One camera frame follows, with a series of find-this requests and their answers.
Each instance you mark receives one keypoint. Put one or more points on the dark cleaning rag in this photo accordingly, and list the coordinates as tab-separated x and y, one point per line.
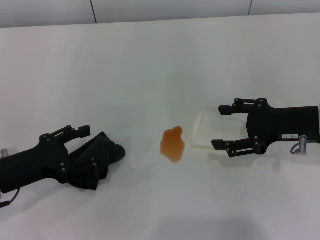
110	150

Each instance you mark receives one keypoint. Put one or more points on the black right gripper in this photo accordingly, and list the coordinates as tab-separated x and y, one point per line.
285	125

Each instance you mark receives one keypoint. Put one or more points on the brown liquid stain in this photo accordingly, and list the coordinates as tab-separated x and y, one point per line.
172	145

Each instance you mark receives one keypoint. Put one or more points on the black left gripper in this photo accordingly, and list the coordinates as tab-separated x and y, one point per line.
30	165

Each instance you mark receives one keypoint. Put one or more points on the translucent plastic cup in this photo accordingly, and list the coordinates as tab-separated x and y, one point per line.
220	130

